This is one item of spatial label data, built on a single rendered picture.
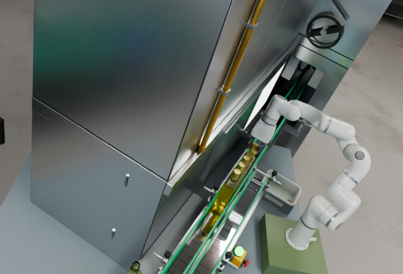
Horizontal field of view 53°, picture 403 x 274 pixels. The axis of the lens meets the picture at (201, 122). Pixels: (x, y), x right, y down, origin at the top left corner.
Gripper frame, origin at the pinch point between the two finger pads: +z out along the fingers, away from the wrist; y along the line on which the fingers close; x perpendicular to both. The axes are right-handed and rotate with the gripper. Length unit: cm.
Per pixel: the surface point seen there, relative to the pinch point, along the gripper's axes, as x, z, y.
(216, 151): -23.4, 1.3, -13.0
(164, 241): -47, 41, -12
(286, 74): 104, -15, -10
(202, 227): -30.1, 36.2, -1.7
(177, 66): -85, -47, -24
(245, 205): -4.5, 29.3, 10.5
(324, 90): 89, -21, 18
